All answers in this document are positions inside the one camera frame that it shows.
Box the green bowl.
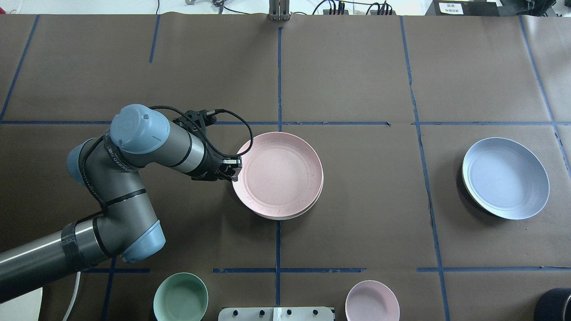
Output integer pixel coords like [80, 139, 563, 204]
[153, 272, 209, 321]

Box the dark blue pot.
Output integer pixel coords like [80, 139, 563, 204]
[534, 287, 571, 321]

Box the blue plate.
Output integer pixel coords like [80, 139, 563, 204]
[461, 137, 550, 221]

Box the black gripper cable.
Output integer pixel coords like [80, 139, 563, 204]
[80, 106, 254, 208]

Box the pink bowl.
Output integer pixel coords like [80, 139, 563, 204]
[345, 280, 400, 321]

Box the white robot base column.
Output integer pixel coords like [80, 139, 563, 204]
[218, 306, 336, 321]

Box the white toaster cable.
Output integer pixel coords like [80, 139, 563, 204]
[62, 271, 82, 321]

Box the cream plate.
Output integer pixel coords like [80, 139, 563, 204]
[251, 181, 324, 221]

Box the pink plate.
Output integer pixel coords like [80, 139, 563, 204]
[232, 132, 324, 217]

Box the black box with label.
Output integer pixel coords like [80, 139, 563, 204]
[424, 0, 500, 16]

